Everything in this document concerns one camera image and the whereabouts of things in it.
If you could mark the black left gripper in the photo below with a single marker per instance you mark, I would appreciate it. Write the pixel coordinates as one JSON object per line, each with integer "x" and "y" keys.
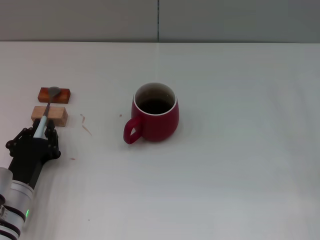
{"x": 32, "y": 155}

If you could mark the light wooden block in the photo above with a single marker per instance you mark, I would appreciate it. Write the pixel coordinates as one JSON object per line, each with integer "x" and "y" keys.
{"x": 57, "y": 116}

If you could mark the dark coffee liquid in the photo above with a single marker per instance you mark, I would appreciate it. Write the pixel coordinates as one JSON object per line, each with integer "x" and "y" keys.
{"x": 155, "y": 106}

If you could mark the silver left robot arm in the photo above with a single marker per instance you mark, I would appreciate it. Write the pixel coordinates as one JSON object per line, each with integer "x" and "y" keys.
{"x": 15, "y": 200}

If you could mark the dark reddish wooden block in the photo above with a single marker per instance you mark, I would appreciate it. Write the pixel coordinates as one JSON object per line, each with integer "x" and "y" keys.
{"x": 62, "y": 96}

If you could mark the red ceramic cup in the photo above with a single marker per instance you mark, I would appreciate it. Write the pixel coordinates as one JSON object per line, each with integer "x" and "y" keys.
{"x": 157, "y": 127}

